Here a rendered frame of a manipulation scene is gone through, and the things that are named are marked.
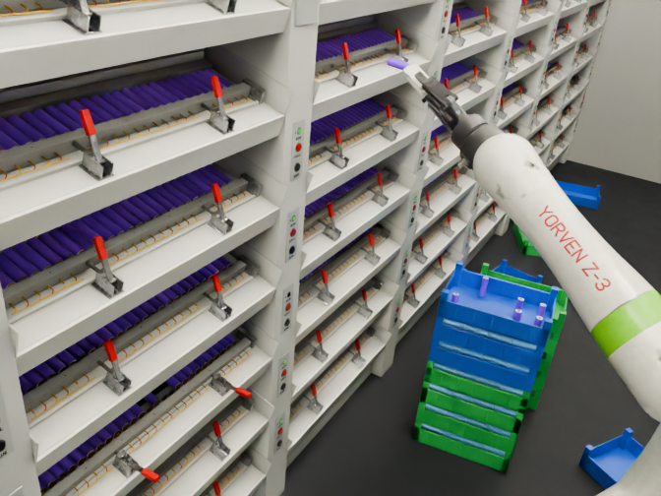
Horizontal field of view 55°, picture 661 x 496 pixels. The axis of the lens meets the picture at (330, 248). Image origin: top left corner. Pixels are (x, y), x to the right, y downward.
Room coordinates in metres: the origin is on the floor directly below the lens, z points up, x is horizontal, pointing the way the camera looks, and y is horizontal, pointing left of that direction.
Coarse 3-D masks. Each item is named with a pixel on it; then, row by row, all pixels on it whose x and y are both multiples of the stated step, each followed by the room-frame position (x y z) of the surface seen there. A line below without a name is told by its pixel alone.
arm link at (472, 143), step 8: (480, 128) 1.20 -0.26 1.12; (488, 128) 1.20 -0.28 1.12; (496, 128) 1.21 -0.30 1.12; (472, 136) 1.19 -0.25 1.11; (480, 136) 1.19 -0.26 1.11; (488, 136) 1.18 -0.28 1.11; (464, 144) 1.20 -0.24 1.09; (472, 144) 1.18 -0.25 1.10; (480, 144) 1.18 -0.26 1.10; (464, 152) 1.19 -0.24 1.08; (472, 152) 1.18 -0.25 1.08; (464, 160) 1.19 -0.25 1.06; (472, 160) 1.18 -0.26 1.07; (472, 168) 1.18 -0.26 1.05
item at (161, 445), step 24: (240, 336) 1.20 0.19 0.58; (264, 336) 1.19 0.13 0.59; (240, 360) 1.14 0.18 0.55; (264, 360) 1.16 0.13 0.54; (240, 384) 1.08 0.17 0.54; (144, 408) 0.95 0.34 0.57; (192, 408) 0.98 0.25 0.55; (216, 408) 1.01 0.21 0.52; (168, 432) 0.91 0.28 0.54; (192, 432) 0.95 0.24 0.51; (144, 456) 0.85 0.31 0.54; (168, 456) 0.89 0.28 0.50; (120, 480) 0.79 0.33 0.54
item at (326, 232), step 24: (384, 168) 1.82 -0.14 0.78; (336, 192) 1.61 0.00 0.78; (360, 192) 1.65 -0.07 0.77; (384, 192) 1.73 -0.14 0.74; (408, 192) 1.79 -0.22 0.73; (312, 216) 1.45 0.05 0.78; (336, 216) 1.53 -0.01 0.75; (360, 216) 1.57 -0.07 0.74; (384, 216) 1.67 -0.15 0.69; (312, 240) 1.39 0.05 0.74; (336, 240) 1.42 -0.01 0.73; (312, 264) 1.32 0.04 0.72
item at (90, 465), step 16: (240, 352) 1.15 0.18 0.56; (208, 368) 1.07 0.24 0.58; (192, 384) 1.02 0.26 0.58; (176, 400) 0.97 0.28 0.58; (192, 400) 0.99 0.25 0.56; (144, 416) 0.91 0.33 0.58; (160, 416) 0.93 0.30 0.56; (128, 432) 0.87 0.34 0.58; (112, 448) 0.83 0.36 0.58; (96, 464) 0.79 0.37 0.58; (64, 480) 0.75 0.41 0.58; (80, 480) 0.76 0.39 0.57; (96, 480) 0.77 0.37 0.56
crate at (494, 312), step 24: (456, 264) 1.68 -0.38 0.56; (456, 288) 1.66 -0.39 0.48; (504, 288) 1.64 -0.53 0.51; (528, 288) 1.62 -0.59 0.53; (552, 288) 1.58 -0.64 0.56; (456, 312) 1.49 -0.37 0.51; (480, 312) 1.47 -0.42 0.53; (504, 312) 1.55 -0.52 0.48; (528, 312) 1.56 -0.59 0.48; (552, 312) 1.50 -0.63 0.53; (528, 336) 1.42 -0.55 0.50
